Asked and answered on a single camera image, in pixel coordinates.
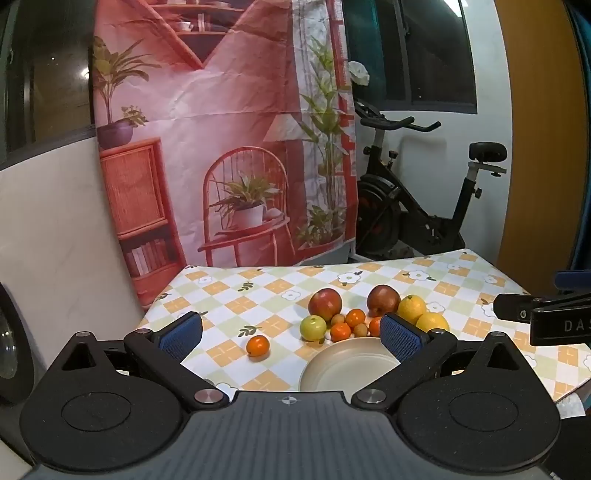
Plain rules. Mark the red yellow apple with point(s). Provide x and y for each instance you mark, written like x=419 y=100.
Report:
x=325 y=303

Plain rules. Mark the dark glass window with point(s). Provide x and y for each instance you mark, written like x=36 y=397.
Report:
x=434 y=55
x=46 y=69

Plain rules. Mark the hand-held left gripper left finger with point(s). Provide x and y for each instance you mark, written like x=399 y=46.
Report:
x=182 y=332

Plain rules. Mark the round yellow lemon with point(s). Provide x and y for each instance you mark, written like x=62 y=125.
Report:
x=434 y=322

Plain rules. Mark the white plastic bag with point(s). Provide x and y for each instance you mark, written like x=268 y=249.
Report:
x=358 y=72

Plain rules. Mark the orange wooden door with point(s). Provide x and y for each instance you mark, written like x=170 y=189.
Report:
x=540 y=138

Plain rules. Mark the small orange tangerine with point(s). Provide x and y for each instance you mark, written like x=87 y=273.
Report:
x=340 y=332
x=257 y=346
x=355 y=318
x=374 y=326

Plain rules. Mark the dark brownish red apple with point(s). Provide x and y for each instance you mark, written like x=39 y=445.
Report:
x=383 y=300

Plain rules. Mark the small green apple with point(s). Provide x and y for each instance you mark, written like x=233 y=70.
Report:
x=313 y=328

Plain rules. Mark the pointed yellow lemon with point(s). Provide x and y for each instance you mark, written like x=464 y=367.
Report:
x=412 y=307

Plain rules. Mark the cream round plate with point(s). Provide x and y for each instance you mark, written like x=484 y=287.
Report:
x=341 y=369

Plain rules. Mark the black exercise bike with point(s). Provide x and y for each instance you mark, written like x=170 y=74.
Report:
x=415 y=217

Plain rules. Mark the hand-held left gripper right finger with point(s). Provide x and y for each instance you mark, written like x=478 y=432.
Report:
x=401 y=337

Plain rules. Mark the small tan longan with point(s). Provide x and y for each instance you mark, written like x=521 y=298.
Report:
x=360 y=330
x=338 y=319

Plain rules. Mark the pink printed backdrop cloth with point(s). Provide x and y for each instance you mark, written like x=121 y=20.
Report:
x=231 y=115

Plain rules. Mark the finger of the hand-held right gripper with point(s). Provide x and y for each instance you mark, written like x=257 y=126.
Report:
x=575 y=280
x=558 y=321

